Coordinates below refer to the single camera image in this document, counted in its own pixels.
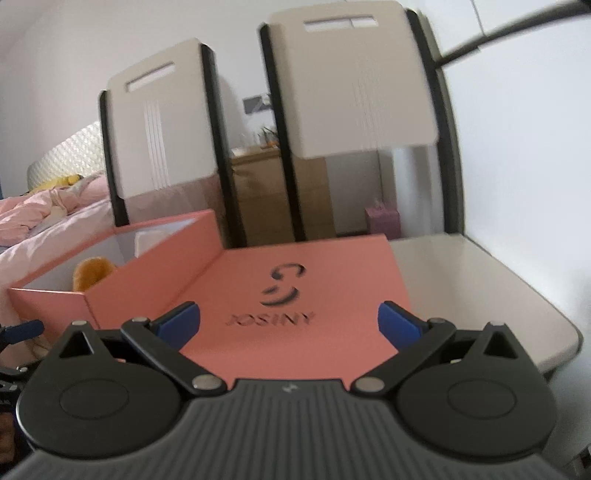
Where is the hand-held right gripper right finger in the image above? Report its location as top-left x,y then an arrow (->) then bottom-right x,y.
353,301 -> 522,397

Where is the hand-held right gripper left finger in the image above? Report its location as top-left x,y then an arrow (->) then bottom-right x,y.
58,302 -> 227,398

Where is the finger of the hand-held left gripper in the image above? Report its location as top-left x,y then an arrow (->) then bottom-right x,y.
0,320 -> 45,345

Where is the orange cardboard box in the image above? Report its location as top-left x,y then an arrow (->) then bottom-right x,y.
8,209 -> 225,332

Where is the orange box lid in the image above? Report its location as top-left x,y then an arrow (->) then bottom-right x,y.
85,234 -> 414,384

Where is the brown plush dog blue shirt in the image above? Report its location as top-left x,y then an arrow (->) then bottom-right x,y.
71,257 -> 117,292

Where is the white desktop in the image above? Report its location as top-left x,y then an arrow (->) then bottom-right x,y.
390,233 -> 583,376

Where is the bed with pink sheet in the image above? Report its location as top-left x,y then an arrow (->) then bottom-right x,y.
0,203 -> 117,324

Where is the small pink bin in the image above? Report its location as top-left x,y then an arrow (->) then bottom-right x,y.
365,200 -> 400,241

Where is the pink duvet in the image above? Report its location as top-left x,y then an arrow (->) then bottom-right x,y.
0,187 -> 72,246

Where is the yellow plush toy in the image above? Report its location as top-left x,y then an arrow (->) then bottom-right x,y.
34,173 -> 85,190

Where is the wooden nightstand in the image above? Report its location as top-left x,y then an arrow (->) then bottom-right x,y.
228,147 -> 384,245

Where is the pink pillow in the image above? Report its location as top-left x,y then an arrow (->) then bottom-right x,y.
69,174 -> 112,209

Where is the cream quilted headboard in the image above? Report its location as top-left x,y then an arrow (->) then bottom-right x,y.
26,121 -> 108,192

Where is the small potted plant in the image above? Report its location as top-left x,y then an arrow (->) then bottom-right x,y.
256,124 -> 281,149

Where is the cream folding chair black frame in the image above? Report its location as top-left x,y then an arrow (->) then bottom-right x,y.
98,38 -> 247,250
257,0 -> 467,244

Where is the dark wall rail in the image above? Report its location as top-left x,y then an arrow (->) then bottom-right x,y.
434,0 -> 591,68

